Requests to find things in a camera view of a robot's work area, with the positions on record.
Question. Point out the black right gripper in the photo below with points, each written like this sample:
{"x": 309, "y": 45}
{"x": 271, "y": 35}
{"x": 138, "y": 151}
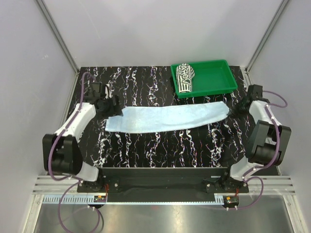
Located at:
{"x": 235, "y": 110}

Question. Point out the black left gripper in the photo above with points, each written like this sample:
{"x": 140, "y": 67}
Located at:
{"x": 115, "y": 110}

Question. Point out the light blue towel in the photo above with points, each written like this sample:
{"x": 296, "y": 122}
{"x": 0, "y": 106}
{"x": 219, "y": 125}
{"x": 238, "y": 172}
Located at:
{"x": 169, "y": 118}

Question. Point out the green white striped towel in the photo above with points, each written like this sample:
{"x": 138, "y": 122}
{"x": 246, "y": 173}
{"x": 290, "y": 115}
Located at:
{"x": 184, "y": 75}

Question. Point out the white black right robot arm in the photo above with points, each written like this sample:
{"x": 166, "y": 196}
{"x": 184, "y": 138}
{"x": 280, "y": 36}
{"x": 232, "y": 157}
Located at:
{"x": 268, "y": 142}

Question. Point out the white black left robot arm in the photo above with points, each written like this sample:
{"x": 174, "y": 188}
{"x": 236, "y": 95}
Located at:
{"x": 62, "y": 156}

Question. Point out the green plastic tray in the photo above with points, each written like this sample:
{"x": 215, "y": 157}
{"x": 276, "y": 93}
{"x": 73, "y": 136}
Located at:
{"x": 209, "y": 78}

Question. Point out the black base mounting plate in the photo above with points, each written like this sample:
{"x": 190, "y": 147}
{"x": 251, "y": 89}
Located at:
{"x": 175, "y": 196}

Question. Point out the left cable junction box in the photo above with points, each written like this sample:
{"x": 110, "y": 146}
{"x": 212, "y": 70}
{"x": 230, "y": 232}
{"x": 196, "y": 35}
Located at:
{"x": 100, "y": 198}

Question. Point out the cable junction box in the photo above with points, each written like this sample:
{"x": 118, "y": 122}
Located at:
{"x": 232, "y": 200}
{"x": 100, "y": 198}

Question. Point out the aluminium frame rail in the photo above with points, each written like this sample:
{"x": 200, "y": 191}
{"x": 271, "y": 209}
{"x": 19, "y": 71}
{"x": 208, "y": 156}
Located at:
{"x": 268, "y": 185}

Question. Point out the right cable junction box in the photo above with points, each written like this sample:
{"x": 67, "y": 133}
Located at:
{"x": 232, "y": 200}

